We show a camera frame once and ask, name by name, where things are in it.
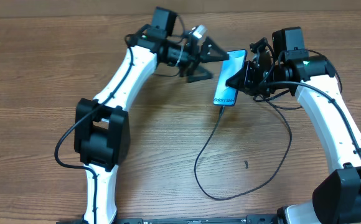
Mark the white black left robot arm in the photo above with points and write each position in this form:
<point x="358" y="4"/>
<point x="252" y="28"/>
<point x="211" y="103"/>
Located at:
<point x="99" y="139"/>

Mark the Samsung Galaxy smartphone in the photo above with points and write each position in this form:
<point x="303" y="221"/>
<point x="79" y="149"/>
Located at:
<point x="225" y="95"/>

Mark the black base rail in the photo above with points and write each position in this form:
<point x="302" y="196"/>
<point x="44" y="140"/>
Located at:
<point x="249" y="219"/>

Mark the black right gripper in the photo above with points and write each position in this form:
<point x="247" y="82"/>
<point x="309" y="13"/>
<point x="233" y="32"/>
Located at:
<point x="244" y="81"/>

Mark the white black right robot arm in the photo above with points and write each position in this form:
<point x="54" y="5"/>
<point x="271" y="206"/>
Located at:
<point x="284" y="63"/>

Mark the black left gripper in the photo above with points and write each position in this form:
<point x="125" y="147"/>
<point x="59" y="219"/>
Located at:
<point x="193" y="58"/>

